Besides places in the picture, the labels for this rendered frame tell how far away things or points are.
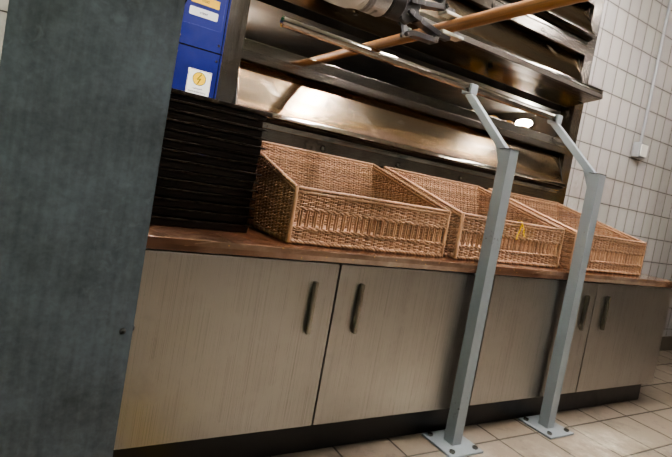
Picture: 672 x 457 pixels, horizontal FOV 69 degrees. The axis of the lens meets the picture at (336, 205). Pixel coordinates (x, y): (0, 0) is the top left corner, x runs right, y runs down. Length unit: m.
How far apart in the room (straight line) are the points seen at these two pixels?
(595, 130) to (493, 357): 1.63
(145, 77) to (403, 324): 1.04
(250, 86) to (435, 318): 0.98
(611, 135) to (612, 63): 0.39
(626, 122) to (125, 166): 2.93
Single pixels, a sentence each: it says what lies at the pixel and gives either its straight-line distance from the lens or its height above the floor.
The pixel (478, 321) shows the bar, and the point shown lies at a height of 0.41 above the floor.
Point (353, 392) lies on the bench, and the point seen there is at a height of 0.18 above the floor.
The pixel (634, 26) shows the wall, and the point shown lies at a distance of 3.34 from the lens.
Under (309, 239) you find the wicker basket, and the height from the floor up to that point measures 0.60.
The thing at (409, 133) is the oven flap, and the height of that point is 1.01.
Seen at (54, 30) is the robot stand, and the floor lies 0.89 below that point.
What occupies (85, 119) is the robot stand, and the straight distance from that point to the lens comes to 0.73.
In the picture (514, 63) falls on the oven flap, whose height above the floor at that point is 1.39.
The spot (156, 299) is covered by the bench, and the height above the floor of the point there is 0.44.
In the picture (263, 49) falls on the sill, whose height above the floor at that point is 1.16.
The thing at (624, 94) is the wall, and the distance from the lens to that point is 3.27.
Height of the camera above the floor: 0.77
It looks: 3 degrees down
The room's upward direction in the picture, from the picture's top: 10 degrees clockwise
